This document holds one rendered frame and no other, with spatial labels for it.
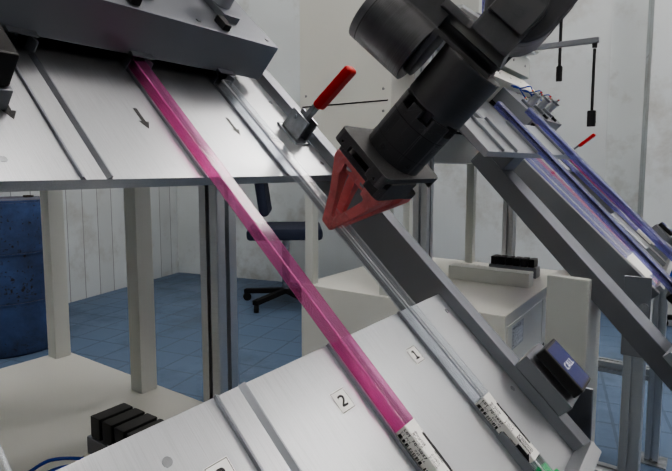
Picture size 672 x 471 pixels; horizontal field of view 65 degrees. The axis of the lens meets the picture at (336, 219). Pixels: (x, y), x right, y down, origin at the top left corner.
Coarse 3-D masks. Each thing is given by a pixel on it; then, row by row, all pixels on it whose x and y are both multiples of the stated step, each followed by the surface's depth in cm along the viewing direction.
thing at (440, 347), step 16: (224, 80) 60; (240, 96) 59; (240, 112) 58; (256, 112) 59; (256, 128) 57; (272, 144) 56; (288, 160) 55; (304, 176) 54; (304, 192) 54; (320, 192) 54; (320, 208) 53; (336, 208) 53; (352, 240) 51; (368, 256) 50; (368, 272) 50; (384, 272) 50; (384, 288) 49; (400, 288) 49; (400, 304) 49; (416, 320) 48; (432, 336) 47; (448, 352) 46; (448, 368) 46; (464, 368) 46; (464, 384) 45; (480, 384) 46; (544, 464) 43
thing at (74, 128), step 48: (48, 48) 46; (96, 48) 51; (48, 96) 41; (96, 96) 45; (144, 96) 50; (192, 96) 55; (0, 144) 35; (48, 144) 37; (96, 144) 40; (144, 144) 44; (240, 144) 54; (288, 144) 60
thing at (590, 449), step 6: (588, 444) 48; (594, 444) 48; (576, 450) 49; (582, 450) 48; (588, 450) 47; (594, 450) 47; (600, 450) 48; (576, 456) 47; (582, 456) 46; (588, 456) 46; (594, 456) 46; (570, 462) 47; (576, 462) 46; (582, 462) 45; (588, 462) 45; (594, 462) 46; (570, 468) 45; (576, 468) 44; (582, 468) 44; (588, 468) 44; (594, 468) 45
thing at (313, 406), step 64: (384, 320) 46; (448, 320) 53; (256, 384) 33; (320, 384) 36; (448, 384) 45; (512, 384) 51; (128, 448) 26; (192, 448) 28; (256, 448) 30; (320, 448) 32; (384, 448) 36; (448, 448) 39; (512, 448) 43
